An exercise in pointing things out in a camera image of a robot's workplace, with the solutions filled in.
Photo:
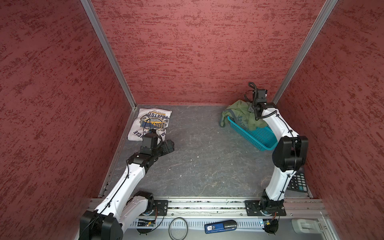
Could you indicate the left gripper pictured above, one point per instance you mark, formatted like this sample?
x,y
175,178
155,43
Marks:
x,y
165,150

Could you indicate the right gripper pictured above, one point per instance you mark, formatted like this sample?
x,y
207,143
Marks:
x,y
250,107

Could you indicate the green tank top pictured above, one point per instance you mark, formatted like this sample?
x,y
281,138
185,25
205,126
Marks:
x,y
240,114

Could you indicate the white tank top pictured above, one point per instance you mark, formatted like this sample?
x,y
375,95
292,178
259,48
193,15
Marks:
x,y
150,119

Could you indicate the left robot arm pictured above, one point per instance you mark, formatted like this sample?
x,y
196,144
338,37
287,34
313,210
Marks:
x,y
119,209

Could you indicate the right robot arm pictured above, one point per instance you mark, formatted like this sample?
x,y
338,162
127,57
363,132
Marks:
x,y
288,157

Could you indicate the teal plastic basket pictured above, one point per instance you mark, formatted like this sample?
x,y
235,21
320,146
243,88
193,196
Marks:
x,y
262,138

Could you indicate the left circuit board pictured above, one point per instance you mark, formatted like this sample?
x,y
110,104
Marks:
x,y
145,226

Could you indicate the circuit board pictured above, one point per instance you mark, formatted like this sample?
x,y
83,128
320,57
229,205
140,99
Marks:
x,y
145,226
271,226

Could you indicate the black calculator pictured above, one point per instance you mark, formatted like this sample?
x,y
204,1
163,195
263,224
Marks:
x,y
298,182

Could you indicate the blue black device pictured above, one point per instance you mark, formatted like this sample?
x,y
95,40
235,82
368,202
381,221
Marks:
x,y
223,226

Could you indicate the right circuit board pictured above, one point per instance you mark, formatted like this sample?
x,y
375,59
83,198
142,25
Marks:
x,y
271,226

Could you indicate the grey white device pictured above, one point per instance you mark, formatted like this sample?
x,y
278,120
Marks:
x,y
307,226

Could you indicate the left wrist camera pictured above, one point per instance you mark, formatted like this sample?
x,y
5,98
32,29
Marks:
x,y
150,139

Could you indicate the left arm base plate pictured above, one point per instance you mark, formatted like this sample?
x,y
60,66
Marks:
x,y
160,208

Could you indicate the aluminium rail frame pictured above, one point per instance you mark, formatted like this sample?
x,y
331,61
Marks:
x,y
186,219

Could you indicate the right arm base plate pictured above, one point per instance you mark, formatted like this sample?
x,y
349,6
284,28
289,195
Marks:
x,y
252,207

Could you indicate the right corner aluminium post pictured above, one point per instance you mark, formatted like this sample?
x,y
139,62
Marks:
x,y
317,26

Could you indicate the corner aluminium post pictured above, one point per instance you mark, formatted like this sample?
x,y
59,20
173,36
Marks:
x,y
317,26
97,26

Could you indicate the left corner aluminium post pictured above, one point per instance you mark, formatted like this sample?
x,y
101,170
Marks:
x,y
97,26

